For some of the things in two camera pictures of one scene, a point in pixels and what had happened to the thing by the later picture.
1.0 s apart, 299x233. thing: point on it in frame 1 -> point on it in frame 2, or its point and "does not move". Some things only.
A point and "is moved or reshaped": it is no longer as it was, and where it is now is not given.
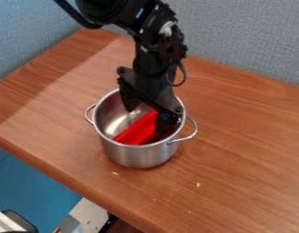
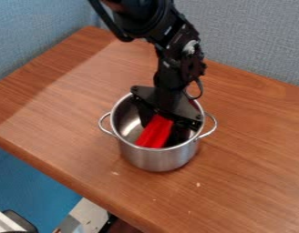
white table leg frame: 86,218 does not move
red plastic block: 140,130 is moved or reshaped
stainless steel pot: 109,116 is moved or reshaped
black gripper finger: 129,99 -> 145,111
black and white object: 10,222 does not move
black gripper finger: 168,122 -> 183,126
